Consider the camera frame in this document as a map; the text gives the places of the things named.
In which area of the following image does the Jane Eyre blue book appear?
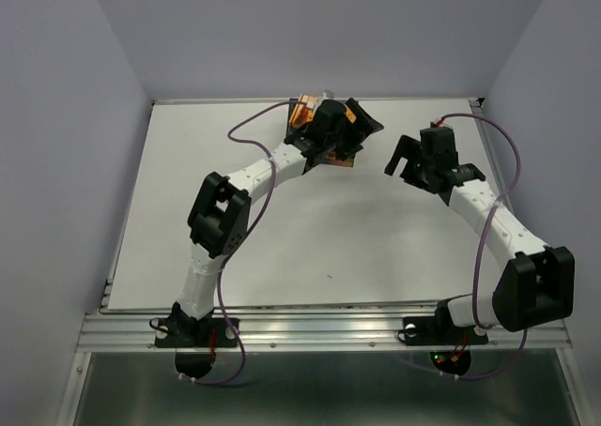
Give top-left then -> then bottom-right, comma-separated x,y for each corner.
322,152 -> 355,168

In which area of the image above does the orange Huckleberry Finn book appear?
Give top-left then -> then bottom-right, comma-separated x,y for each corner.
286,94 -> 325,133

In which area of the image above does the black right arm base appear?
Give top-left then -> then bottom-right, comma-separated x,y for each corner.
396,301 -> 488,376

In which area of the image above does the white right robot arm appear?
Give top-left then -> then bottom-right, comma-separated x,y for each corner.
384,127 -> 576,342

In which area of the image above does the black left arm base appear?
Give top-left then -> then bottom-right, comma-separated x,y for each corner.
148,302 -> 246,387

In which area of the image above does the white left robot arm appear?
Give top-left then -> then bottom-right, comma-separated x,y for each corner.
155,95 -> 384,345

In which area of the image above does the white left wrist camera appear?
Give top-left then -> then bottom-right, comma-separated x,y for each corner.
319,89 -> 335,102

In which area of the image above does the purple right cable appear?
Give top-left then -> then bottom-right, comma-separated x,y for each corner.
398,112 -> 527,381

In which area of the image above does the aluminium mounting rail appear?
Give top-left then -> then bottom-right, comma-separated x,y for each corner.
74,303 -> 574,355

